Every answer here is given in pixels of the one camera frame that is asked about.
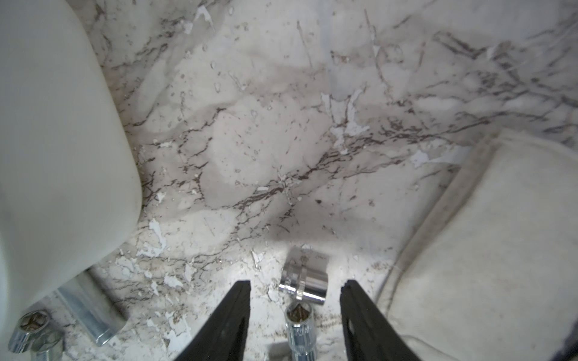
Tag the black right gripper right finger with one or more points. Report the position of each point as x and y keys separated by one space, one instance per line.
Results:
x=367 y=334

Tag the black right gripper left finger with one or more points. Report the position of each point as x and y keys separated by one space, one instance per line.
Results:
x=224 y=334

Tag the chrome socket with knurled band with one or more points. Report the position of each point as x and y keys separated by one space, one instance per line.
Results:
x=301 y=331

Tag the short chrome socket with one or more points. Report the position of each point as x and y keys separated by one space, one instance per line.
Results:
x=304 y=276

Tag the long chrome hex socket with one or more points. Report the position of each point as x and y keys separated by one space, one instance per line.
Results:
x=92 y=308

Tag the small chrome socket beside pair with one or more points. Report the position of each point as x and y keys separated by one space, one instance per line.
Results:
x=48 y=347

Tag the small chrome socket pair left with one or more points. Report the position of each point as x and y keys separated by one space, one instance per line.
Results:
x=28 y=328

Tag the white plastic storage box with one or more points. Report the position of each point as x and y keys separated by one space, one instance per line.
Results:
x=70 y=190

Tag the beige work glove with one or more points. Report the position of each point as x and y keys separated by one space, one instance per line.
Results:
x=491 y=273

